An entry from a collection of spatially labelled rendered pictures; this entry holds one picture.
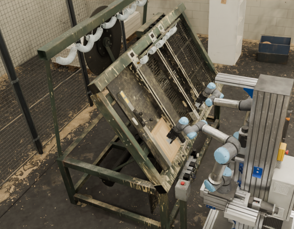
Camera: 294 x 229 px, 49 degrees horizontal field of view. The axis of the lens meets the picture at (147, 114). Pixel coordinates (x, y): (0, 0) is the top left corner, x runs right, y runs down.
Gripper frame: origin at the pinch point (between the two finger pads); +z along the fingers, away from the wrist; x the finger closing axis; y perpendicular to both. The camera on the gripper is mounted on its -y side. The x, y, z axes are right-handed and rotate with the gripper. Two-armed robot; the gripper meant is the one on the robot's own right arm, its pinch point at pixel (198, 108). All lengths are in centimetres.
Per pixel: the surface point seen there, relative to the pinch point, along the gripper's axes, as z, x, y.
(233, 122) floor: 114, -156, -66
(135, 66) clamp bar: -19, 22, 76
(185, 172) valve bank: 48, 43, -27
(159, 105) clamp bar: 10.5, 18.1, 35.6
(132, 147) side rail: 18, 80, 32
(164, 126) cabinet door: 27.1, 24.9, 18.9
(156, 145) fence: 26, 54, 15
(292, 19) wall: 45, -488, -73
